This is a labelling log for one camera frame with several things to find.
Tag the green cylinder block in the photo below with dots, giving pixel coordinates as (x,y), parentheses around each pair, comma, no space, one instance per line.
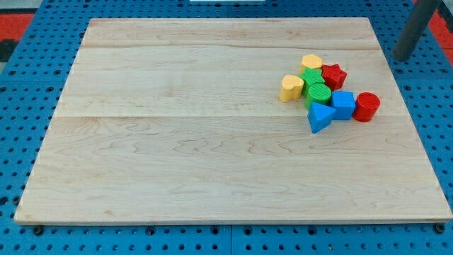
(317,93)

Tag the light wooden board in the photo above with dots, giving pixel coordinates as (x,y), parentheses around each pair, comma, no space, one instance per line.
(178,121)

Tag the red cylinder block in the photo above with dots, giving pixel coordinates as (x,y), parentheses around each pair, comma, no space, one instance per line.
(367,104)

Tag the blue cube block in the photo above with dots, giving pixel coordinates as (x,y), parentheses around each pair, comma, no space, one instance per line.
(344,104)

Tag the yellow heart block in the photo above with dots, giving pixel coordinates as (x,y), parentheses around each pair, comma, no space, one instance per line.
(291,88)

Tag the green star block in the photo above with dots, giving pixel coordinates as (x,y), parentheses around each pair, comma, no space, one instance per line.
(311,77)

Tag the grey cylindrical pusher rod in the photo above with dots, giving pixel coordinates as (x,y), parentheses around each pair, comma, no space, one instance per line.
(415,26)

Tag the yellow hexagon block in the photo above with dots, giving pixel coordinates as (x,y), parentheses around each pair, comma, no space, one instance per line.
(311,61)

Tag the red star block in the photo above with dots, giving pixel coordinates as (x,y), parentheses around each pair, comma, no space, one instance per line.
(333,76)

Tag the blue triangle block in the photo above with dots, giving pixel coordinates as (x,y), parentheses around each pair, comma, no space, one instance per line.
(320,116)

